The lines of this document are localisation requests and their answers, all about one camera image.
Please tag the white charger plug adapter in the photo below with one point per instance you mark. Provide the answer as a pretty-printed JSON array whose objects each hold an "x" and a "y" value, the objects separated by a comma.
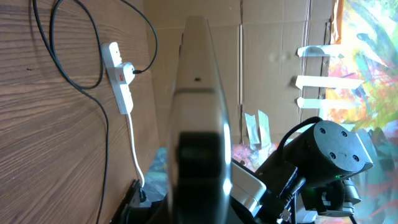
[{"x": 124, "y": 73}]

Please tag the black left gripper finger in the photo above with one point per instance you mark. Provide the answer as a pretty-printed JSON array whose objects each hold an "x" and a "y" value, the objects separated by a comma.
[{"x": 197, "y": 193}]

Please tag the black Galaxy flip phone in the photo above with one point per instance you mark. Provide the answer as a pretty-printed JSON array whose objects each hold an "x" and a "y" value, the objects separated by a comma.
[{"x": 198, "y": 102}]

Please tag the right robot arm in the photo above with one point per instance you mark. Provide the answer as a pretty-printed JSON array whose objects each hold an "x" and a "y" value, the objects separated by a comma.
[{"x": 313, "y": 163}]

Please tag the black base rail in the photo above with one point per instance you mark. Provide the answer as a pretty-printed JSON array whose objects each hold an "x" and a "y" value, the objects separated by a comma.
[{"x": 130, "y": 211}]

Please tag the white power strip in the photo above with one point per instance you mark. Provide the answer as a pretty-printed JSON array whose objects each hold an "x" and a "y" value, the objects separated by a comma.
[{"x": 112, "y": 58}]

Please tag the brown cardboard backdrop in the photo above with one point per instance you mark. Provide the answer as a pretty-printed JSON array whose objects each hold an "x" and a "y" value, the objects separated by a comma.
[{"x": 256, "y": 45}]

